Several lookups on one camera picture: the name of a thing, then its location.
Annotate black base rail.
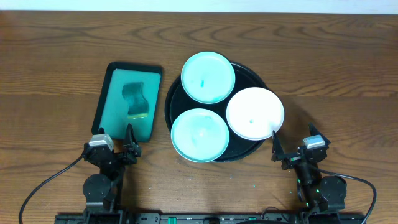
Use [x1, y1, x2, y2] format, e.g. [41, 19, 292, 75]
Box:
[54, 212, 366, 224]

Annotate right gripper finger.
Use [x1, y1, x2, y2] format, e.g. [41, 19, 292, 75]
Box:
[308, 123, 331, 145]
[271, 131, 285, 162]

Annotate black rectangular tray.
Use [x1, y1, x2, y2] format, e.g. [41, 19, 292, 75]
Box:
[91, 62, 162, 134]

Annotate black round tray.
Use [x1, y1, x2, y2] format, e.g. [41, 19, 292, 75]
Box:
[165, 62, 268, 162]

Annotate white plate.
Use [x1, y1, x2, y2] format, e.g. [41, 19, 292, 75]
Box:
[226, 87, 285, 141]

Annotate mint plate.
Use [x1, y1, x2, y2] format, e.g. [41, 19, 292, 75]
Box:
[181, 52, 236, 104]
[170, 108, 229, 163]

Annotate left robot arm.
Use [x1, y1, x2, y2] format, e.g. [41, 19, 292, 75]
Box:
[82, 124, 141, 223]

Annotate green scrubbing sponge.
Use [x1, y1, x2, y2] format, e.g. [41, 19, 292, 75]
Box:
[122, 82, 149, 119]

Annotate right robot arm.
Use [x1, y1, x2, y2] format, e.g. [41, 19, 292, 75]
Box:
[272, 123, 347, 223]

